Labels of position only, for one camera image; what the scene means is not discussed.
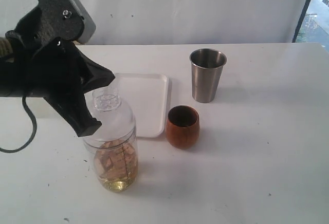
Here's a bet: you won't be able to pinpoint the translucent plastic jar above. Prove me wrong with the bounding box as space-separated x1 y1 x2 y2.
26 98 60 119

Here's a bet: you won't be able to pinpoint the dark window frame post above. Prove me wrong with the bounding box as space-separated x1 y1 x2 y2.
292 0 311 43

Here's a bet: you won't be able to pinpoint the clear plastic shaker lid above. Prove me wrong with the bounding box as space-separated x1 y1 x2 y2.
85 86 136 144

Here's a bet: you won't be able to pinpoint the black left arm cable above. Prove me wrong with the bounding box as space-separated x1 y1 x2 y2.
0 90 38 154

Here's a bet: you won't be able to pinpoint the clear plastic shaker body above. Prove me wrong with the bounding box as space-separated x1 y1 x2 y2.
83 131 138 193

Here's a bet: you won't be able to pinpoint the wooden cubes and gold coins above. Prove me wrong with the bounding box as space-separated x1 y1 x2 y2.
94 140 138 193

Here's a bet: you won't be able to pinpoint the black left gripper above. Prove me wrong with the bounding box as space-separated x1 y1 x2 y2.
1 0 115 137

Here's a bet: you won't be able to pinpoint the white rectangular tray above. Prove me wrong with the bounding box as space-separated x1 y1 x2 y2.
115 73 169 138

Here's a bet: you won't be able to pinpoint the stainless steel cup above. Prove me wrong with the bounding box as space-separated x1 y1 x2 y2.
190 48 227 103

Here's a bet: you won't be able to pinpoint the brown wooden cup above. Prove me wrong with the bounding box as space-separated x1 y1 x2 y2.
165 105 200 150

